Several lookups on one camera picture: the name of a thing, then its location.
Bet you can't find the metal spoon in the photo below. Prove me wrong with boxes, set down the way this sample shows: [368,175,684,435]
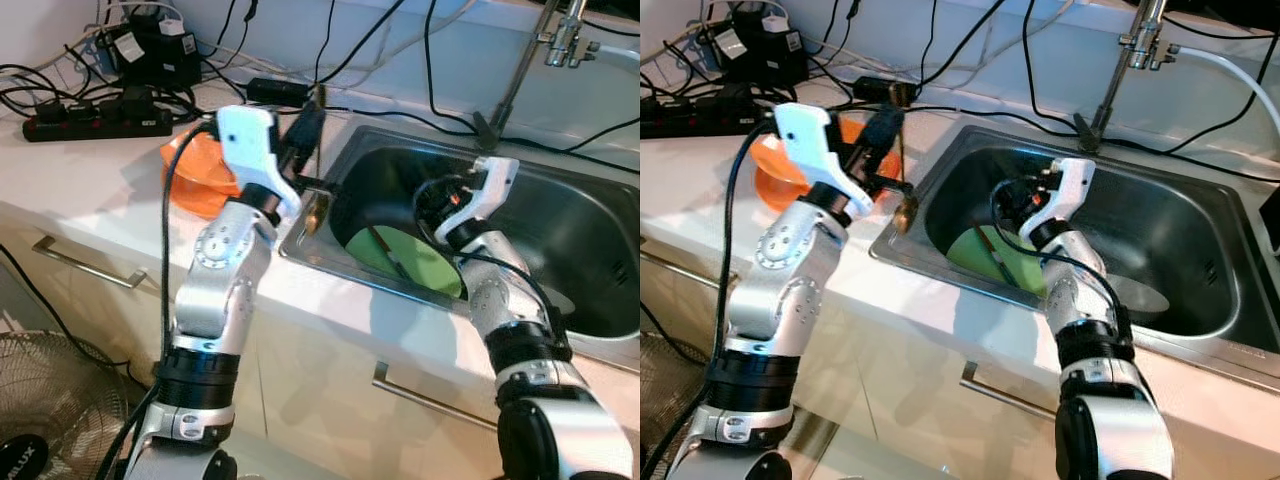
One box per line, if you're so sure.
[888,83,924,237]

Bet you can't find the orange plastic bowl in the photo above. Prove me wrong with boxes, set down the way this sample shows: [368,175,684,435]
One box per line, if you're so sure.
[750,118,901,193]
[162,130,237,197]

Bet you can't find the dark brown chopstick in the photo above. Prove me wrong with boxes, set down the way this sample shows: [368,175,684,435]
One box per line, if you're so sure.
[975,227,1016,288]
[365,225,412,283]

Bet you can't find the green plastic plate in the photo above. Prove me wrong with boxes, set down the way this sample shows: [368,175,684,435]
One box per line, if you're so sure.
[945,225,1051,297]
[345,225,467,299]

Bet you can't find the stainless steel sink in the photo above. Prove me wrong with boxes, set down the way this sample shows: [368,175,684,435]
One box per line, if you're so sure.
[870,125,1280,367]
[280,125,641,346]

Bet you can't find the black charger box white labels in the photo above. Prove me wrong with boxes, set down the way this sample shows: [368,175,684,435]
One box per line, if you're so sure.
[100,8,201,91]
[705,5,809,87]

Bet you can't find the black power strip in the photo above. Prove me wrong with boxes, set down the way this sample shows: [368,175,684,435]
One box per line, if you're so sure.
[640,85,763,139]
[22,85,173,143]

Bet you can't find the chrome sink faucet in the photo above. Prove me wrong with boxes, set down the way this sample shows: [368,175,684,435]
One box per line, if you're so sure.
[473,0,591,151]
[1073,0,1173,153]

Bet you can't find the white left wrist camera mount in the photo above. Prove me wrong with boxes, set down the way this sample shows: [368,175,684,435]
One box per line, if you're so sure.
[215,104,302,217]
[774,102,871,217]

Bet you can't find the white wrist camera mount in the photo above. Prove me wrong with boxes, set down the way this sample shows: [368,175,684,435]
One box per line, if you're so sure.
[1020,157,1097,243]
[774,102,871,217]
[458,157,521,247]
[215,104,302,217]

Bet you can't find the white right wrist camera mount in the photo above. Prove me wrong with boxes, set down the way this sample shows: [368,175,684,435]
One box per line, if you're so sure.
[458,157,521,247]
[1020,157,1097,243]

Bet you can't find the black curved cable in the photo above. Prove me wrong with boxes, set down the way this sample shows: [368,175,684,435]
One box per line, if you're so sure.
[312,0,409,85]
[918,0,1009,87]

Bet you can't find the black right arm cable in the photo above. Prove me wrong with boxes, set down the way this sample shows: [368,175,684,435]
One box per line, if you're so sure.
[413,178,561,336]
[992,176,1136,336]

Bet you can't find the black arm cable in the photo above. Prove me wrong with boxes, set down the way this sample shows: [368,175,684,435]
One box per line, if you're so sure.
[992,176,1136,336]
[413,178,561,336]
[95,122,219,480]
[645,120,779,480]

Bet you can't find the thick black wall cable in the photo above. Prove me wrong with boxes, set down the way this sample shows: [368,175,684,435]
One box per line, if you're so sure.
[422,0,476,131]
[1019,0,1081,129]

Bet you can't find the long black counter cable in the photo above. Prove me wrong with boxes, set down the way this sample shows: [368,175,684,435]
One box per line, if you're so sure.
[900,100,1280,184]
[325,100,641,179]

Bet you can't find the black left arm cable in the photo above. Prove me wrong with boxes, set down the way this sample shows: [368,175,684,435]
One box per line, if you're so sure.
[95,122,219,480]
[645,120,779,480]

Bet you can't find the silver cabinet handle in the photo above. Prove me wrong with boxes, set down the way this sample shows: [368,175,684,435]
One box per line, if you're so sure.
[960,362,1061,421]
[32,237,149,291]
[640,245,737,293]
[373,362,501,433]

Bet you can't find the white water hose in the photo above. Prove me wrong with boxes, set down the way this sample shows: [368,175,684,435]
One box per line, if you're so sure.
[1170,44,1280,151]
[595,40,641,67]

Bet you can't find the beige wire floor fan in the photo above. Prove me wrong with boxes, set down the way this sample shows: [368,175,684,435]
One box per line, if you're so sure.
[0,330,136,480]
[640,332,717,477]

